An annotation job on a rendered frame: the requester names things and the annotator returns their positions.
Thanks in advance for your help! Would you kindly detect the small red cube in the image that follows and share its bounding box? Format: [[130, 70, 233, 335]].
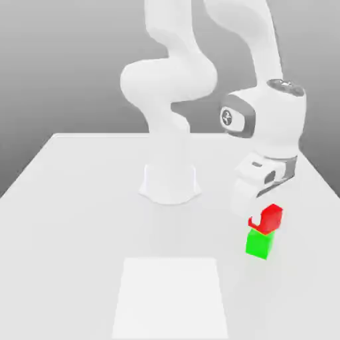
[[247, 203, 284, 236]]

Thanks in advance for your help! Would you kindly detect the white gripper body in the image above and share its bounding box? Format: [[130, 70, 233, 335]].
[[230, 176, 295, 220]]

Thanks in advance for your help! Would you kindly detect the small green cube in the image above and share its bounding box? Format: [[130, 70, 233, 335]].
[[245, 229, 276, 260]]

